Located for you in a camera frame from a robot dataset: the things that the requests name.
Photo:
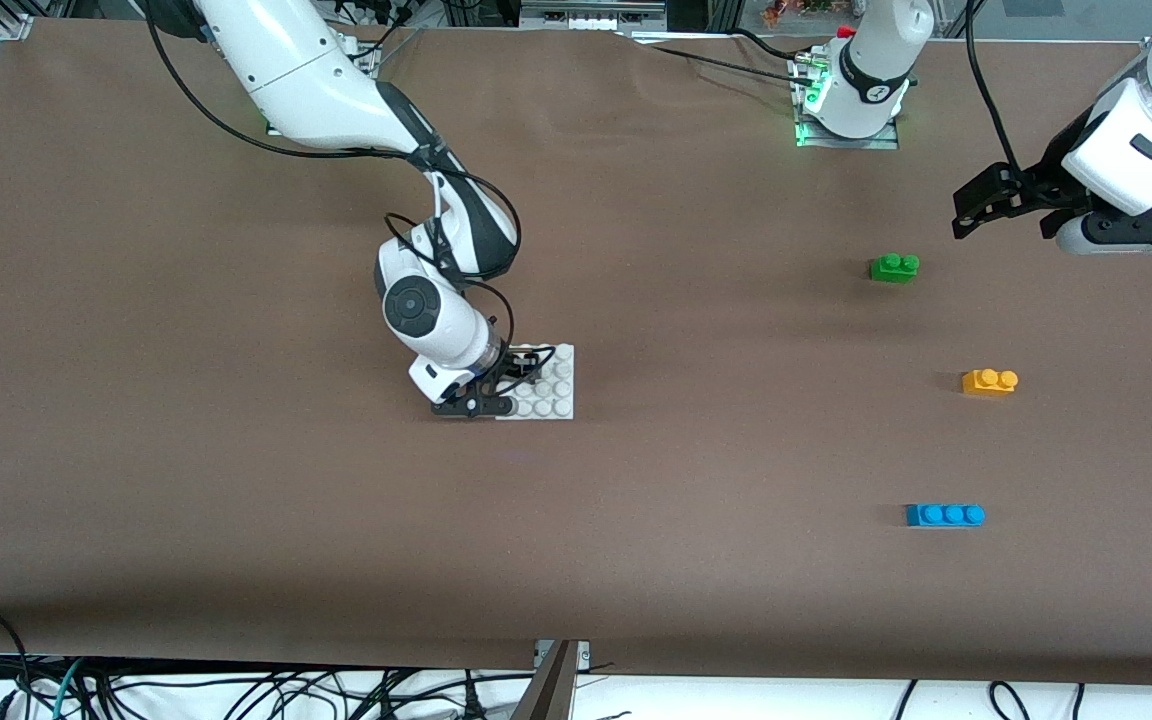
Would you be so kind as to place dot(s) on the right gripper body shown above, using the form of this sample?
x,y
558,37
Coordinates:
x,y
512,361

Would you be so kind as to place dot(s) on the white studded base plate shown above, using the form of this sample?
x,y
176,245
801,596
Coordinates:
x,y
554,398

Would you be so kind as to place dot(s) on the yellow two-stud block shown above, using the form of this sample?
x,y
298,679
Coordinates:
x,y
986,382

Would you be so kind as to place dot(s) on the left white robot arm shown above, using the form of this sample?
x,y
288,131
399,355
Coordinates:
x,y
876,70

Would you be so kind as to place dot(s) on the green two-stud block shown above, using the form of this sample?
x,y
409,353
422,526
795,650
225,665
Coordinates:
x,y
894,270

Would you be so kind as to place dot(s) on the blue three-stud block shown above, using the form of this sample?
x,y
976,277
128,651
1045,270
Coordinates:
x,y
946,515

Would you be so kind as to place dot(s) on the brown table cover sheet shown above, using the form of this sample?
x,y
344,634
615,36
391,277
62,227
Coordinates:
x,y
576,550

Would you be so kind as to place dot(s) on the orange colourful clutter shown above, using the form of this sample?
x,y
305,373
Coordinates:
x,y
796,10

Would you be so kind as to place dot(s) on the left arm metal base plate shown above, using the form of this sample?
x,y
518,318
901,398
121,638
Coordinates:
x,y
876,143

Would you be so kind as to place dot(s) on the silver metal bracket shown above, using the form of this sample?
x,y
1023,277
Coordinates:
x,y
582,652

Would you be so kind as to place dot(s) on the dark slanted post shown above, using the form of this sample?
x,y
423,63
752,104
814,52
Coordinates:
x,y
548,690

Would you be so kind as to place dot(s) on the aluminium frame bar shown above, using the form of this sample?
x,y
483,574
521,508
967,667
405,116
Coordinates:
x,y
591,15

